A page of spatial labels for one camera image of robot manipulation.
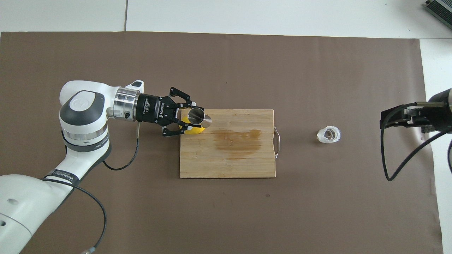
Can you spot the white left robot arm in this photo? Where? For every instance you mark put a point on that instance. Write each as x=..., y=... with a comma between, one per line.
x=84, y=116

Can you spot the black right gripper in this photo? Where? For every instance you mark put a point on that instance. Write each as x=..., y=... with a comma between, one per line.
x=441, y=116

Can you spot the yellow lemon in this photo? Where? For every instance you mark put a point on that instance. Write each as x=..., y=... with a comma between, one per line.
x=196, y=130

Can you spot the steel double jigger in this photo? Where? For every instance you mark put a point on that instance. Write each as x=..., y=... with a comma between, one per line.
x=196, y=115

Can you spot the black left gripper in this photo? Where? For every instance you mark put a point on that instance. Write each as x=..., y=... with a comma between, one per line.
x=155, y=109

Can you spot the clear faceted glass cup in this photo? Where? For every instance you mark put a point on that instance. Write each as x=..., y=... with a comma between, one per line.
x=328, y=134

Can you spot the wooden cutting board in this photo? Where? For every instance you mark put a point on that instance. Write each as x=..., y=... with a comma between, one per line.
x=229, y=158

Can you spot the brown paper table mat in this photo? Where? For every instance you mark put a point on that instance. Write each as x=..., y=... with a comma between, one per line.
x=247, y=211

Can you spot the grey ribbed metal device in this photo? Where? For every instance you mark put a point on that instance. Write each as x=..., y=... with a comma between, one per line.
x=441, y=10

